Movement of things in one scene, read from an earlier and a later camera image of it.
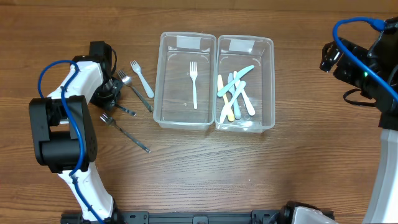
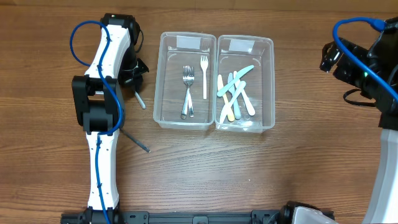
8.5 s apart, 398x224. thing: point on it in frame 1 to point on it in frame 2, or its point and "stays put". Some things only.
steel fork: x=126 y=110 to x=188 y=76
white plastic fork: x=193 y=70 to x=204 y=63
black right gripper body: x=333 y=57 stays put
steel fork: x=127 y=80 to x=188 y=76
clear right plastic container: x=237 y=53 stays put
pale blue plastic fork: x=137 y=68 to x=140 y=99
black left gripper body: x=109 y=94 to x=137 y=72
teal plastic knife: x=232 y=81 stays put
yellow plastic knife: x=220 y=85 stays put
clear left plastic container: x=185 y=80 stays put
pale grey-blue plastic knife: x=237 y=114 stays put
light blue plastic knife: x=225 y=108 stays put
